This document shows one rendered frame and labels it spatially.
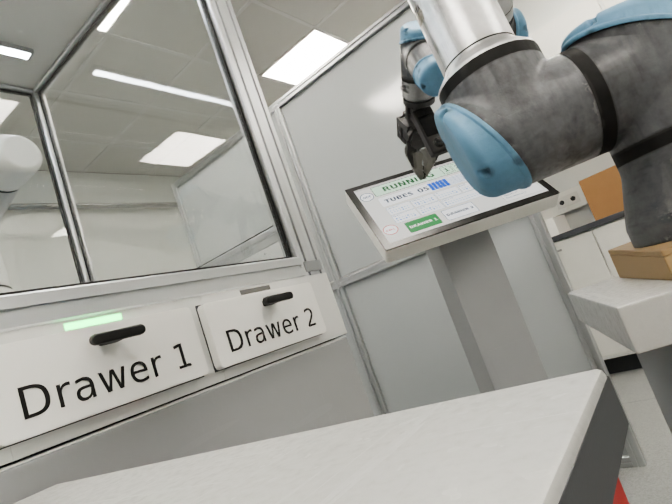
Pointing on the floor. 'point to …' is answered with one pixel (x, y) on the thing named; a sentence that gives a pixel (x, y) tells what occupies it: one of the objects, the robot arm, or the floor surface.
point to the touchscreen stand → (486, 313)
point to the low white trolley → (405, 457)
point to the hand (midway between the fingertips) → (424, 176)
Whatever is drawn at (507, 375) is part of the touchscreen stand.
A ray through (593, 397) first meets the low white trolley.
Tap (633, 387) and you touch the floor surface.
